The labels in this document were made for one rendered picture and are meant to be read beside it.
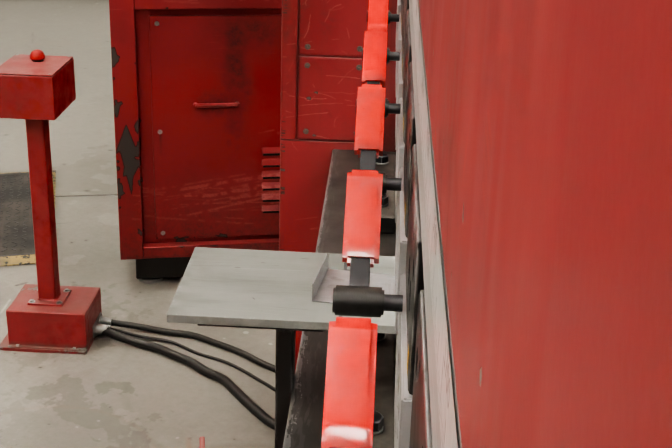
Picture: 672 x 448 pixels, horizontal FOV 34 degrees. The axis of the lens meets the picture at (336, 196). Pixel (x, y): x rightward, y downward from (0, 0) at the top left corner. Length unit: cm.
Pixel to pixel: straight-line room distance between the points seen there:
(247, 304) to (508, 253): 104
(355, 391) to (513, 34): 32
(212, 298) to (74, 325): 196
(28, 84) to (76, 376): 79
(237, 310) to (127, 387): 184
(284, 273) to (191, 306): 13
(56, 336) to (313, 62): 143
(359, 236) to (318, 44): 140
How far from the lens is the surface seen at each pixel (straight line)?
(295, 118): 209
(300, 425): 124
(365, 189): 68
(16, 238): 394
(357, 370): 49
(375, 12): 125
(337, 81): 206
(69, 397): 301
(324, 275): 128
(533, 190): 16
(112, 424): 288
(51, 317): 319
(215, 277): 128
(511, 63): 19
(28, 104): 295
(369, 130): 85
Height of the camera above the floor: 155
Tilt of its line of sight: 21 degrees down
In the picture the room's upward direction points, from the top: 2 degrees clockwise
